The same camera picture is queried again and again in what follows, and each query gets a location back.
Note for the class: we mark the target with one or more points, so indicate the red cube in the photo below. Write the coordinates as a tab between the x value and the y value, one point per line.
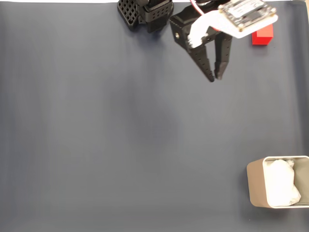
262	38

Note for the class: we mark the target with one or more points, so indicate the beige box with white rim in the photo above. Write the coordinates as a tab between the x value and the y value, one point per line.
255	183

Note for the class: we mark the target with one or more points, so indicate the blue-grey table mat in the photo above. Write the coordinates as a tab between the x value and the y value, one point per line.
96	120

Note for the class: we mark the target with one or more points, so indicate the crumpled white paper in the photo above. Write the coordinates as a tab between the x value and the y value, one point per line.
280	183

